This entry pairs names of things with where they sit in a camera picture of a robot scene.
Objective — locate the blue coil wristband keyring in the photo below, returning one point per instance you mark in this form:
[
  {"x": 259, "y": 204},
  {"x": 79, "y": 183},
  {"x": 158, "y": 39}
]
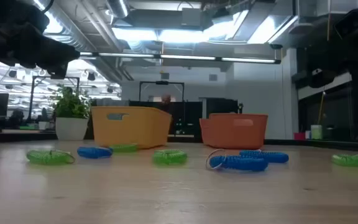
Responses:
[
  {"x": 93, "y": 152},
  {"x": 272, "y": 157},
  {"x": 241, "y": 163}
]

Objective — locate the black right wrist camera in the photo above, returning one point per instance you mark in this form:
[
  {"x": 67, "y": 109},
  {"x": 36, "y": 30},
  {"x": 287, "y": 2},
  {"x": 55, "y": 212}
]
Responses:
[{"x": 351, "y": 24}]

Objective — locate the green coil wristband keyring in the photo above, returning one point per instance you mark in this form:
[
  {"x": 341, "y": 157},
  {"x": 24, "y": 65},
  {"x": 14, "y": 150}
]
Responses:
[
  {"x": 169, "y": 157},
  {"x": 350, "y": 160},
  {"x": 123, "y": 148},
  {"x": 47, "y": 157}
]

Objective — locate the yellow plastic bin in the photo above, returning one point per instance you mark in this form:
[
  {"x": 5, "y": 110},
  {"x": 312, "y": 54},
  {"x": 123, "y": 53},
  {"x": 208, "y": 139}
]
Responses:
[{"x": 135, "y": 130}]

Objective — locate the black gantry frame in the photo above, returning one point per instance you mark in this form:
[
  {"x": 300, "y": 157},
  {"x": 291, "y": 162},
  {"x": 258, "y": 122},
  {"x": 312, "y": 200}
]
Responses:
[
  {"x": 73, "y": 77},
  {"x": 162, "y": 82}
]

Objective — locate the black cabinet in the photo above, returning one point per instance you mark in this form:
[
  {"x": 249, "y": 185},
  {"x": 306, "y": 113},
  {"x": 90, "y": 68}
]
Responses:
[{"x": 225, "y": 107}]

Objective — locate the person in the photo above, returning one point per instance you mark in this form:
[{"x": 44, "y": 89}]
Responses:
[{"x": 166, "y": 99}]

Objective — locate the grey fabric panel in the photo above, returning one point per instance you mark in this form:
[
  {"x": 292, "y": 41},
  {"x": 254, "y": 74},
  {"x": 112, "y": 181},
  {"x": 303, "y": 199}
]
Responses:
[{"x": 110, "y": 102}]

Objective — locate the pale green cup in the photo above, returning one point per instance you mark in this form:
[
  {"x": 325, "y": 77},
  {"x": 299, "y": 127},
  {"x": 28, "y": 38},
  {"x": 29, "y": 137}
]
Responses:
[{"x": 316, "y": 132}]

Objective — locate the long linear ceiling light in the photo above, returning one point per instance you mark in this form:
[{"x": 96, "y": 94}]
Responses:
[{"x": 188, "y": 57}]

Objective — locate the black track spotlight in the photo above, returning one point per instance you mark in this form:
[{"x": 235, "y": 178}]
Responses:
[
  {"x": 12, "y": 74},
  {"x": 91, "y": 76}
]

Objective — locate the black desk partition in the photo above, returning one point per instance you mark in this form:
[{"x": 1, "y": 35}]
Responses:
[{"x": 188, "y": 118}]

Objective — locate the black table clamp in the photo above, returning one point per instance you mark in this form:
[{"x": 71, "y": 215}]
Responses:
[{"x": 240, "y": 109}]

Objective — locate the red box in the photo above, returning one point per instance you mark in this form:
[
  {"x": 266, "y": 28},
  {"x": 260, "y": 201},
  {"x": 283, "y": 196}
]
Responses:
[{"x": 299, "y": 136}]

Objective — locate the grey wall vent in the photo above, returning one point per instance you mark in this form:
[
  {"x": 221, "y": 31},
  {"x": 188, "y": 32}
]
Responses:
[{"x": 213, "y": 77}]

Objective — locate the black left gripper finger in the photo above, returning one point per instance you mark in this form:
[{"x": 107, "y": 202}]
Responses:
[
  {"x": 51, "y": 56},
  {"x": 48, "y": 42}
]

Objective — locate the small white container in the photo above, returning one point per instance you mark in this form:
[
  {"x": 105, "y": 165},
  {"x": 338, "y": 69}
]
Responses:
[{"x": 307, "y": 135}]

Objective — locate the green plant in white pot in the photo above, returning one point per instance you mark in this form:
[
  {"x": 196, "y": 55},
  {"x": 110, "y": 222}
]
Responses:
[{"x": 71, "y": 129}]

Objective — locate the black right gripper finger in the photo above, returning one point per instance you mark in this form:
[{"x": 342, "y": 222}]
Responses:
[
  {"x": 337, "y": 57},
  {"x": 334, "y": 45}
]

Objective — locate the orange plastic bin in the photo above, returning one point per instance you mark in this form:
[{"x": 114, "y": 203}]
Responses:
[{"x": 235, "y": 133}]

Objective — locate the silver spiral ceiling duct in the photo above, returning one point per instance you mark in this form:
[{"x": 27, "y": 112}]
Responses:
[{"x": 118, "y": 7}]

